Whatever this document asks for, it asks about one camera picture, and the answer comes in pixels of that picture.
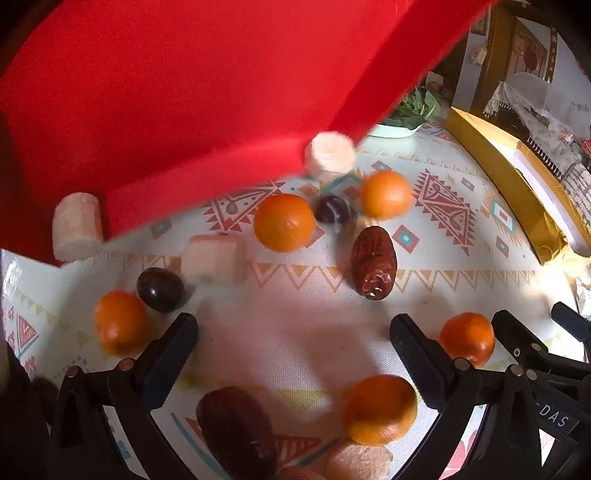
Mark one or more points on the red box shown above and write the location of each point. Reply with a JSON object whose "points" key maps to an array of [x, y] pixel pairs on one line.
{"points": [[184, 92]]}

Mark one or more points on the patterned tablecloth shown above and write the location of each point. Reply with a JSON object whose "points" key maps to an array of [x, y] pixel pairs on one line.
{"points": [[295, 318]]}

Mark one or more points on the orange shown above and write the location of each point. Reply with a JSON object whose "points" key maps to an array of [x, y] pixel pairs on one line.
{"points": [[284, 222], [379, 409], [466, 339], [120, 323], [386, 194]]}

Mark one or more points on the gold box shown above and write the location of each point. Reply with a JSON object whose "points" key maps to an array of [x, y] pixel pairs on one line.
{"points": [[508, 184]]}

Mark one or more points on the dark round fruit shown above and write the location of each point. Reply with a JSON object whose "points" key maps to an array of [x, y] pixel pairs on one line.
{"points": [[333, 210], [160, 290]]}

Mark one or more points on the brown date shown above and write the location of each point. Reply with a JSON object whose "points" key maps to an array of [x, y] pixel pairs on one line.
{"points": [[373, 263], [235, 429]]}

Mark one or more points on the wooden cabinet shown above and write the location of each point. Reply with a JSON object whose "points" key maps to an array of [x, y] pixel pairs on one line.
{"points": [[517, 46]]}

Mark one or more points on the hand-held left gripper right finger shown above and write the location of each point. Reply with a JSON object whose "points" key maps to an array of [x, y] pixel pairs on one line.
{"points": [[411, 346]]}

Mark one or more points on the plate of green leaves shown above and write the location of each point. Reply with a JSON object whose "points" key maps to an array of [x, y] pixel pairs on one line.
{"points": [[408, 115]]}

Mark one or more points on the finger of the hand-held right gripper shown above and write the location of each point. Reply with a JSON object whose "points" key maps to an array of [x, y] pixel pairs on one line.
{"points": [[510, 332], [570, 318]]}

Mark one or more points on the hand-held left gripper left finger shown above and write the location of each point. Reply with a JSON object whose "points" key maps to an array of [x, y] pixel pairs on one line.
{"points": [[171, 341]]}

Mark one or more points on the white puffed rice cake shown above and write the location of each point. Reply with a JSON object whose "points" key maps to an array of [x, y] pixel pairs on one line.
{"points": [[213, 259], [358, 463], [330, 156], [76, 226]]}

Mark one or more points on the chair with lace cover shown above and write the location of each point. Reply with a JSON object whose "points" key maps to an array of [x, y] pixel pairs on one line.
{"points": [[540, 120]]}

